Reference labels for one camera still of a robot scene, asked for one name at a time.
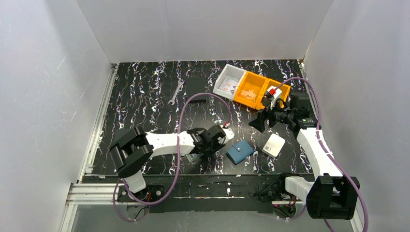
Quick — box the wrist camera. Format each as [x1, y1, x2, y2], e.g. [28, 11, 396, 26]
[222, 122, 235, 143]
[264, 86, 282, 109]

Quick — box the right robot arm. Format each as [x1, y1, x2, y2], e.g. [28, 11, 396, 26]
[249, 92, 360, 220]

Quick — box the yellow bin middle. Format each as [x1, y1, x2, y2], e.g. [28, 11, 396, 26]
[233, 71, 269, 110]

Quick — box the yellow bin right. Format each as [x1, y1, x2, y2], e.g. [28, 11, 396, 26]
[261, 79, 291, 108]

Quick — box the blue leather card holder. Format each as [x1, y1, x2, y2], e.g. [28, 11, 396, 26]
[226, 140, 254, 165]

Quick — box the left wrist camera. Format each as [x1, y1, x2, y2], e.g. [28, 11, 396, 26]
[222, 122, 235, 143]

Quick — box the aluminium frame rail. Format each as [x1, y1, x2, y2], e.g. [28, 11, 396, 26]
[59, 63, 118, 232]

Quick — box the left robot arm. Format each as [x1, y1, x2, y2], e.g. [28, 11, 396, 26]
[109, 125, 234, 193]

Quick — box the silver wrench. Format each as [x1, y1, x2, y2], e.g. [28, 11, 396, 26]
[168, 79, 185, 105]

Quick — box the yellow bin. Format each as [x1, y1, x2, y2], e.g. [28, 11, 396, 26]
[233, 71, 269, 110]
[261, 79, 291, 108]

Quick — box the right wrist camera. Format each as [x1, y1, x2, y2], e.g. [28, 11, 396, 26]
[264, 86, 282, 109]

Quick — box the white storage bin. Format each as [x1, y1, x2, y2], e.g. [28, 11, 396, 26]
[213, 64, 247, 101]

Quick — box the black flat box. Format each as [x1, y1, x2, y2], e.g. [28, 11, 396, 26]
[187, 99, 207, 104]

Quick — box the white square box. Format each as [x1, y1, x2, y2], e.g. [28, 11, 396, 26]
[262, 134, 285, 158]

